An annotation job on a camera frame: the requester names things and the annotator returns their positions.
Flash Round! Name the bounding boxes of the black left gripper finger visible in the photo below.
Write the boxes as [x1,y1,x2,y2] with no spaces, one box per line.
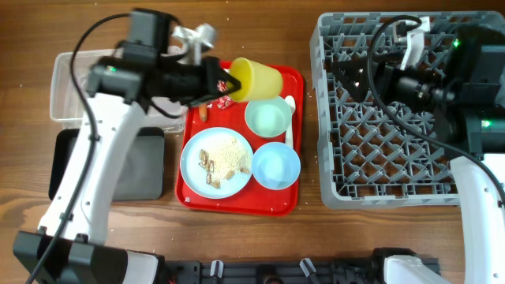
[188,89,231,107]
[216,69,241,88]

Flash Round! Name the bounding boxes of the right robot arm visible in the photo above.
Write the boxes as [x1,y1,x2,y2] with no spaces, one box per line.
[331,19,504,283]

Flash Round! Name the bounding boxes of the orange carrot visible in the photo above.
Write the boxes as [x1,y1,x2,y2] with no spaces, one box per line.
[198,103,208,122]

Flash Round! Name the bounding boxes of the red plastic tray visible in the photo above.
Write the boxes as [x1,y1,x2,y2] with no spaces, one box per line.
[174,65,305,217]

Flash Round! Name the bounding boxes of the food scraps on plate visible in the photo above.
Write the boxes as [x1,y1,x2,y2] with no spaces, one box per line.
[198,134,251,189]

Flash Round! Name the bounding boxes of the yellow plastic cup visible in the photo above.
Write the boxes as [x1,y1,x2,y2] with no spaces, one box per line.
[229,58,283,103]

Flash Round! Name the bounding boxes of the black plastic tray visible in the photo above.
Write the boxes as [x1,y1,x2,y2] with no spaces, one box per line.
[48,127,165,201]

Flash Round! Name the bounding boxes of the light blue plate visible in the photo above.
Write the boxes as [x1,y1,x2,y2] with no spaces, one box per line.
[180,127,253,200]

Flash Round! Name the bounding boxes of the pale green bowl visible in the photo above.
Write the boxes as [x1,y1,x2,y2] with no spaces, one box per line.
[245,97,292,138]

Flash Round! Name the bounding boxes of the light blue bowl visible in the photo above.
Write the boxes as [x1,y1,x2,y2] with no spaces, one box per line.
[252,142,301,190]

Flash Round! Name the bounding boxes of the clear plastic bin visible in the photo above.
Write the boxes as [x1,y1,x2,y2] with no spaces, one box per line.
[50,49,187,133]

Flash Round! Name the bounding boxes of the white plastic spoon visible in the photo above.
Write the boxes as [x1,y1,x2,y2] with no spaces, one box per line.
[285,95,296,148]

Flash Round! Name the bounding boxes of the red candy wrapper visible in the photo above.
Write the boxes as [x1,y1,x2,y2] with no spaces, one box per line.
[207,80,234,110]

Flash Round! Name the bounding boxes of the grey dishwasher rack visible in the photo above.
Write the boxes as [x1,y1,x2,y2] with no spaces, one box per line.
[310,11,504,210]

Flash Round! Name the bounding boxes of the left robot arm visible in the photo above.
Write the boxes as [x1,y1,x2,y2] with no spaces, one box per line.
[13,9,241,283]

